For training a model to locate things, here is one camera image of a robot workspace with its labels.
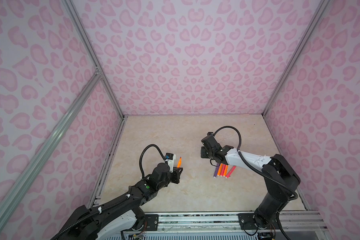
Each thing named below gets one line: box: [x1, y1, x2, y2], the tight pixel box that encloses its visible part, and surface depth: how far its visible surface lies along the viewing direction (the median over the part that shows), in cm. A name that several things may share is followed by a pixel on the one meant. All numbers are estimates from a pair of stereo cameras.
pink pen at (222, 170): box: [220, 164, 226, 177], surface depth 92 cm
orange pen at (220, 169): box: [217, 163, 224, 176], surface depth 92 cm
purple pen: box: [213, 163, 220, 178], surface depth 92 cm
